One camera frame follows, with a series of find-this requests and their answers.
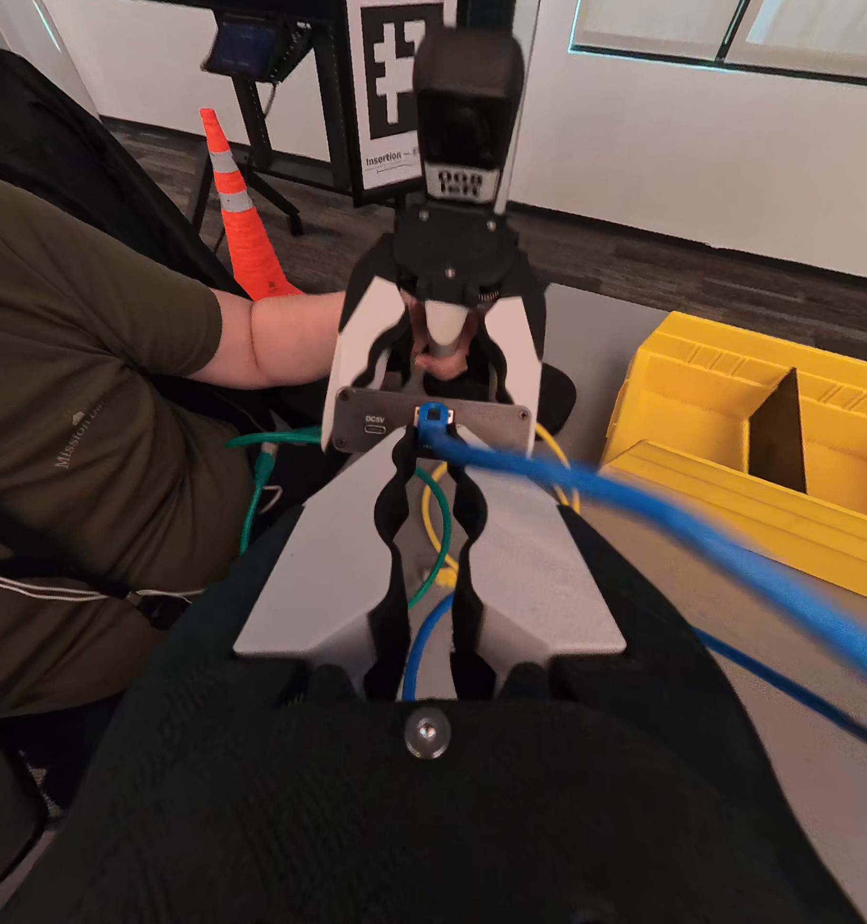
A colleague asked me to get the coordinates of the black equipment stand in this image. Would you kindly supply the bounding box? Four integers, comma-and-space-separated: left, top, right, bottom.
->
188, 0, 355, 239

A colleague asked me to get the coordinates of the blue ethernet cable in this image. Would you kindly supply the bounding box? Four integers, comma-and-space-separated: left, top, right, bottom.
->
401, 400, 867, 760

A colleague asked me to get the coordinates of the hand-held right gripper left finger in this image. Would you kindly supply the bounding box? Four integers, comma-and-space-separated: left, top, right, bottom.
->
233, 427, 416, 701

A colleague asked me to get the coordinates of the large grid window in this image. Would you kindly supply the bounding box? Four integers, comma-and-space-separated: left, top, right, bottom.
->
569, 0, 867, 89

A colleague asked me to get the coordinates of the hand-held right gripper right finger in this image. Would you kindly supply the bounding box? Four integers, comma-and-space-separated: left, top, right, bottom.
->
441, 426, 628, 699

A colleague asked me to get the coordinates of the green ethernet cable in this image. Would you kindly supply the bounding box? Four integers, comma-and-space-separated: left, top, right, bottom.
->
226, 426, 452, 611

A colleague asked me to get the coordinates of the yellow ethernet cable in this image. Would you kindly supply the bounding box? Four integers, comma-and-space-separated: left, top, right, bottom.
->
421, 422, 582, 587

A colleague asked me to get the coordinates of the person's torso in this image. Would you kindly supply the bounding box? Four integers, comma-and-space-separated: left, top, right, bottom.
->
0, 167, 255, 730

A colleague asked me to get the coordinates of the person's left hand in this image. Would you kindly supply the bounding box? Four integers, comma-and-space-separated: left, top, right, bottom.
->
399, 289, 482, 382

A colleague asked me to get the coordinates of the person's left forearm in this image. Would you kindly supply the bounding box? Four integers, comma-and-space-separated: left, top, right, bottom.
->
188, 289, 348, 391

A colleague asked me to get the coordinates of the yellow plastic bin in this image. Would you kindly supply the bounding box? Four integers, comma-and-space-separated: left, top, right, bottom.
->
599, 310, 867, 607

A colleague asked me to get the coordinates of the black shoulder strap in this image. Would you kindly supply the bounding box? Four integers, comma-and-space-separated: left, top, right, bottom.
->
0, 491, 205, 630

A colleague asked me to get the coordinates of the orange traffic cone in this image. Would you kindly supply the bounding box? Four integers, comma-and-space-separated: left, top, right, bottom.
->
199, 107, 305, 300

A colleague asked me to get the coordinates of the black chair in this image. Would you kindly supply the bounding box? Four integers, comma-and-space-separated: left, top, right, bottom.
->
0, 47, 254, 304

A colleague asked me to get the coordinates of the framed marker sign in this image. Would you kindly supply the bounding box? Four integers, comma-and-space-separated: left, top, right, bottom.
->
345, 0, 465, 210

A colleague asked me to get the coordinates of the small screen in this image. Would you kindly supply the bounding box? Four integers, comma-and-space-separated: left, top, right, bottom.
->
204, 13, 284, 79

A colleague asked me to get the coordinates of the black ethernet splitter box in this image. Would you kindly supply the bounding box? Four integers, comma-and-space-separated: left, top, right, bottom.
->
330, 386, 536, 456

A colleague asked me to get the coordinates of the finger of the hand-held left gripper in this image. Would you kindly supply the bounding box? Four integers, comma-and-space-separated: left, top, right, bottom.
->
321, 276, 413, 452
477, 302, 544, 457

